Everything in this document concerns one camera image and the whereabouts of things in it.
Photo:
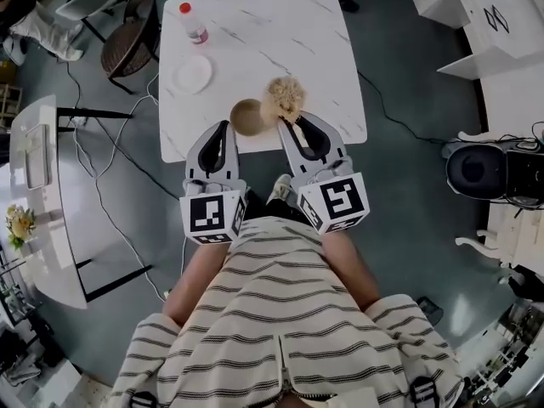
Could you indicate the beige bowl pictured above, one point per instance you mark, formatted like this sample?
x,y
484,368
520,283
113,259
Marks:
x,y
248,117

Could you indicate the person's right forearm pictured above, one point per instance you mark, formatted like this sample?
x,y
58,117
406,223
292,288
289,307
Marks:
x,y
353,270

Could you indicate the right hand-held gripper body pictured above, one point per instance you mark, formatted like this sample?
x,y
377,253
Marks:
x,y
340,198

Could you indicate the small black floor device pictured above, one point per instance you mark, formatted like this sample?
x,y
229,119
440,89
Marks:
x,y
430,310

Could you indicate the yellow flower bouquet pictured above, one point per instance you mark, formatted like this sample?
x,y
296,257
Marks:
x,y
20,225

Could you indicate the white power strip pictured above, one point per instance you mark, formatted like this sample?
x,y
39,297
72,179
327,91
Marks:
x,y
166,294
77,120

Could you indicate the white marble table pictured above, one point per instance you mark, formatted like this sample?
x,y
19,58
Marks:
x,y
263,49

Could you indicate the person's black trousers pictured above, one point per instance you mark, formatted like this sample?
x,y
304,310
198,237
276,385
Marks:
x,y
257,204

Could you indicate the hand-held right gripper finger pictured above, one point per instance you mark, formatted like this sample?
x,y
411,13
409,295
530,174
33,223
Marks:
x,y
340,147
291,155

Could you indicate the white carved bench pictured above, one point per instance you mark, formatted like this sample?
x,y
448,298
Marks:
x,y
510,236

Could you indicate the cream striped shirt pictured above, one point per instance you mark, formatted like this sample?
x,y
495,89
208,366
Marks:
x,y
276,334

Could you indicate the black metal rack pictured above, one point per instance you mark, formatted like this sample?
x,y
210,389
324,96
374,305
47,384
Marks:
x,y
13,287

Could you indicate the white tray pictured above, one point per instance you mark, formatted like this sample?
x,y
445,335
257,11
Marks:
x,y
36,155

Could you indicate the clear bottle with red cap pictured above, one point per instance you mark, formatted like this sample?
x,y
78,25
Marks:
x,y
194,28

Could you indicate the grey and black backpack rig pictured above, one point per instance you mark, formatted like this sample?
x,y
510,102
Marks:
x,y
480,170

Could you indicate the white plate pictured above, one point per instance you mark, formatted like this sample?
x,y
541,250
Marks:
x,y
193,74

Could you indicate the brown wicker chair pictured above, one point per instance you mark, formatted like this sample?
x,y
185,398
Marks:
x,y
127,45

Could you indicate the beige fluffy noodle ball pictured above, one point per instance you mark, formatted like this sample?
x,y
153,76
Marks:
x,y
282,96

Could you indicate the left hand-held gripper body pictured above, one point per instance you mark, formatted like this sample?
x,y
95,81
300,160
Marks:
x,y
206,215

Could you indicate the white counter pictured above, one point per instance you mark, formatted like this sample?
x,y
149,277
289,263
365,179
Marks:
x,y
489,15

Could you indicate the person's white shoe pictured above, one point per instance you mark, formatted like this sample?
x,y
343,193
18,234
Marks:
x,y
278,187

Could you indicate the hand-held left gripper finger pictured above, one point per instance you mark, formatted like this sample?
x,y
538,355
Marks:
x,y
192,164
234,164

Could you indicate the person's left forearm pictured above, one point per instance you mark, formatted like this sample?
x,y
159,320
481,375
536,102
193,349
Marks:
x,y
195,283

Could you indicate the white oval table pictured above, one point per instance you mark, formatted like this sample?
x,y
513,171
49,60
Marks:
x,y
51,236

